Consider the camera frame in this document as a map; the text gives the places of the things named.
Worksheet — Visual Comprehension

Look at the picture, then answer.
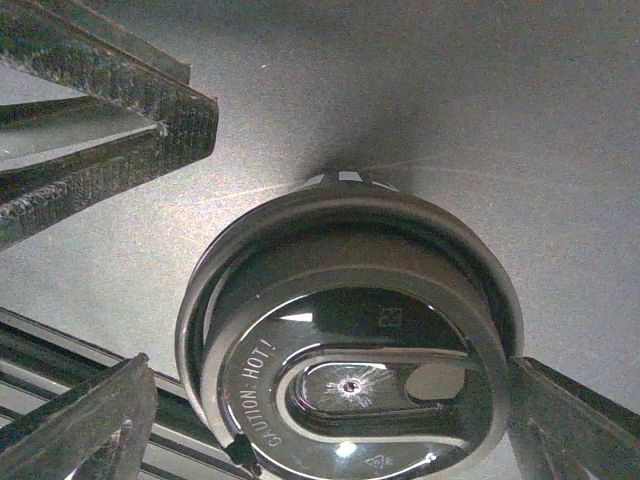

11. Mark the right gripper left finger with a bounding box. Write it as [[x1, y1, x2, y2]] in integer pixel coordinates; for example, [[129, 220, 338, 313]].
[[1, 353, 158, 479]]

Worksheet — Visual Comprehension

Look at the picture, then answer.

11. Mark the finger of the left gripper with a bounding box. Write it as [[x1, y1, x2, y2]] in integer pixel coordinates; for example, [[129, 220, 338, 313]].
[[1, 1, 219, 160], [1, 108, 215, 250]]

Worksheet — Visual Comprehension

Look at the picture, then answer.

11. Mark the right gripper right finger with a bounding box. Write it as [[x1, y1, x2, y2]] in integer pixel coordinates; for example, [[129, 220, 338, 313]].
[[508, 357, 639, 479]]

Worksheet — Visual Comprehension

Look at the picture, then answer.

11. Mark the black printed coffee cup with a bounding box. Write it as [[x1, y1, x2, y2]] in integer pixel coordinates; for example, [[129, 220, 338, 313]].
[[175, 172, 523, 479]]

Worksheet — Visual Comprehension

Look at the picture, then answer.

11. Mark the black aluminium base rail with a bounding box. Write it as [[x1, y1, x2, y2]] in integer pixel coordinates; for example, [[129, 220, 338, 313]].
[[1, 310, 251, 479]]

